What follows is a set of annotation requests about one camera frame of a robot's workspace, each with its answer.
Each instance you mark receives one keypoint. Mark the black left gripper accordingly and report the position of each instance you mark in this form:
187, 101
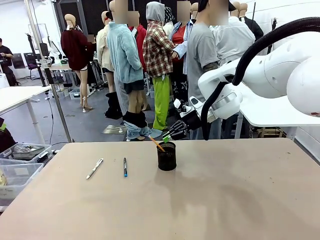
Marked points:
6, 141

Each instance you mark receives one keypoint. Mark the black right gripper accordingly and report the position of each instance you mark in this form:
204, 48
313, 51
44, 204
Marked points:
193, 121

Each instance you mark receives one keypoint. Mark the clear bin with tools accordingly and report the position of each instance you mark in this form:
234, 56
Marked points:
25, 152

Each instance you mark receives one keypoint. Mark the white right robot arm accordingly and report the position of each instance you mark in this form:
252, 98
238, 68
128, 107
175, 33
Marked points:
275, 67

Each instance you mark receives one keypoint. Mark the black pen blue cap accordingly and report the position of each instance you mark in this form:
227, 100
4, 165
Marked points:
125, 167

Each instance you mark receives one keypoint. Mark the grey floor crate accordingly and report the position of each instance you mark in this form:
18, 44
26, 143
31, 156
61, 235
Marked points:
74, 94

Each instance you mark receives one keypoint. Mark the mannequin in maroon sweater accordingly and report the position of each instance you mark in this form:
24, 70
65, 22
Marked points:
75, 50

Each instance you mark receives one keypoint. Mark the orange pencil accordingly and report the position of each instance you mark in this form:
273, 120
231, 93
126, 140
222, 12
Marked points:
157, 144

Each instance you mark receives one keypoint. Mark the clear bin with lid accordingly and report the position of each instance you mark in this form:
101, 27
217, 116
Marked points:
17, 177

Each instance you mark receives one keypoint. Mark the white pen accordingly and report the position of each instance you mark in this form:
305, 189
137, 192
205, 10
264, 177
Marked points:
95, 168

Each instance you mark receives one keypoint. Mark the black office chair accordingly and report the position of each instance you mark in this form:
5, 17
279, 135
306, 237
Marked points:
31, 62

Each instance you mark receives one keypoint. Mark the metal mannequin base plate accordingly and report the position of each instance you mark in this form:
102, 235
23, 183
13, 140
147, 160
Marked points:
113, 130

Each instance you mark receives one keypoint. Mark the person in grey T-shirt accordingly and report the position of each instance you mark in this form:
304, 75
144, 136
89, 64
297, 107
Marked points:
200, 50

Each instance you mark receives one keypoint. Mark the mannequin in white shirt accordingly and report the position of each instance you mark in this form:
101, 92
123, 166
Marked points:
232, 37

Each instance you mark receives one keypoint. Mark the small white marker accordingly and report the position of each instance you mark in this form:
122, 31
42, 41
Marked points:
55, 151

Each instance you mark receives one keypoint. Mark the mannequin in red jacket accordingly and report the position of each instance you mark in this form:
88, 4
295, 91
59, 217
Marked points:
141, 37

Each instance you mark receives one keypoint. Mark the wooden top desk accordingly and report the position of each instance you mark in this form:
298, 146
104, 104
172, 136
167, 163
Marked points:
61, 67

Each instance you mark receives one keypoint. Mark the mannequin in cream jacket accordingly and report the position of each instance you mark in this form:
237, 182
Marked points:
102, 50

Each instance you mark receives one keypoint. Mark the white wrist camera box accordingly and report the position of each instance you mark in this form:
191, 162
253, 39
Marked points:
186, 106

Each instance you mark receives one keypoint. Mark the white table with round legs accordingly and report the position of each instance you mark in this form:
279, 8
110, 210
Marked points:
17, 96

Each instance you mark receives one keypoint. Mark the aluminium frame post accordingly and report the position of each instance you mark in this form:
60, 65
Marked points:
53, 92

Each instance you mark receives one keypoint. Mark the black mesh pen holder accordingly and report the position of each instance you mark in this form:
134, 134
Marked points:
166, 157

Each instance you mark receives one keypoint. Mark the white table rounded corner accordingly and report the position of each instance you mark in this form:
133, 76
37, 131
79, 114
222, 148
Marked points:
275, 112

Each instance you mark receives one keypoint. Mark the tattooed person forearm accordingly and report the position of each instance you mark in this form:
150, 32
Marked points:
210, 67

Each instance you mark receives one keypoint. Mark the mannequin blue shirt red top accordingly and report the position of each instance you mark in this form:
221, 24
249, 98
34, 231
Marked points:
180, 37

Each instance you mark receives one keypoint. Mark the black light stand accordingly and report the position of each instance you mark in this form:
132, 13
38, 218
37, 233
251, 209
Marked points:
273, 35

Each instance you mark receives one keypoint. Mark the mannequin in blue fleece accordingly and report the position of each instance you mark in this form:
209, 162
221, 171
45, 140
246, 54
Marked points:
122, 55

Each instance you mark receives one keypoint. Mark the wooden pallet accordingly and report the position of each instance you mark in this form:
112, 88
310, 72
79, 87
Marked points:
270, 132

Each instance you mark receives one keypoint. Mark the mannequin in patterned hood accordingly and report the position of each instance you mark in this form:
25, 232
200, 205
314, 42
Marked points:
169, 16

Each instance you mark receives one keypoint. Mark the black flat panel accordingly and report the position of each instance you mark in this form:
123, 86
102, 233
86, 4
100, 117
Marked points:
18, 60

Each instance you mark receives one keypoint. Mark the mannequin in black suit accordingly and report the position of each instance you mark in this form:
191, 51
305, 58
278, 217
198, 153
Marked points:
253, 26

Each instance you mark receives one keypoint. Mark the seated person in black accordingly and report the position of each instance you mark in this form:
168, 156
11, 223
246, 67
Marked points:
5, 60

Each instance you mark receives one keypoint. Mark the mannequin plaid shirt green trousers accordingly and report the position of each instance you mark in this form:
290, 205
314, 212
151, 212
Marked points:
157, 50

